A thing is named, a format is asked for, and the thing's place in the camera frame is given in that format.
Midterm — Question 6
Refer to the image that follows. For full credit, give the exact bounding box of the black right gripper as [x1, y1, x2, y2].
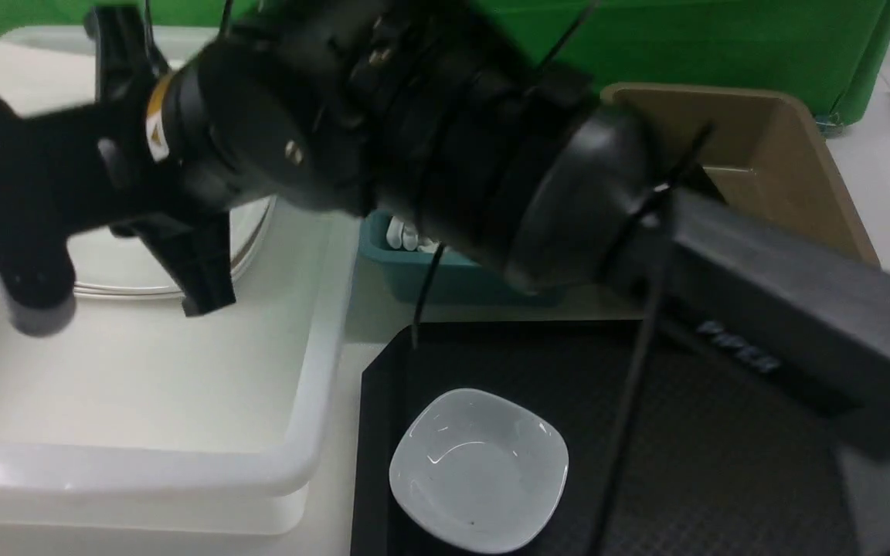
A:
[0, 4, 377, 337]

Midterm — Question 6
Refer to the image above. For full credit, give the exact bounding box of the small white square bowl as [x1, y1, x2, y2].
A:
[388, 388, 569, 555]

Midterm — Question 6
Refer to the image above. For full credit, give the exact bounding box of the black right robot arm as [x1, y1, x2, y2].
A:
[0, 1, 890, 460]

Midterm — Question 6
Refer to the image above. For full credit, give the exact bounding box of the pile of white soup spoons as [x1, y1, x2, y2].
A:
[385, 217, 440, 254]

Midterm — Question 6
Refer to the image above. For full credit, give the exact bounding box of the teal plastic spoon bin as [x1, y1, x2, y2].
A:
[358, 212, 566, 307]

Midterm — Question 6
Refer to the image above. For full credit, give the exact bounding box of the stack of white square plates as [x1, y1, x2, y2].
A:
[70, 198, 276, 300]

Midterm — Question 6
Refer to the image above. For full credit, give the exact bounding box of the large white plastic tub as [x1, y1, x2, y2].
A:
[0, 25, 372, 536]

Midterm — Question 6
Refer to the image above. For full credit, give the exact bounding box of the brown plastic chopstick bin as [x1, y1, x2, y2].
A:
[601, 83, 880, 266]

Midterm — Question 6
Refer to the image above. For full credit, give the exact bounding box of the black plastic serving tray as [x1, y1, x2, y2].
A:
[351, 320, 861, 555]

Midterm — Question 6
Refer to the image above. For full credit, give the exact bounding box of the green cloth backdrop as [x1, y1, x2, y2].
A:
[0, 1, 890, 124]

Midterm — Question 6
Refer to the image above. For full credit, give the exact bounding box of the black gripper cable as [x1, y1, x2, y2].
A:
[410, 0, 716, 556]

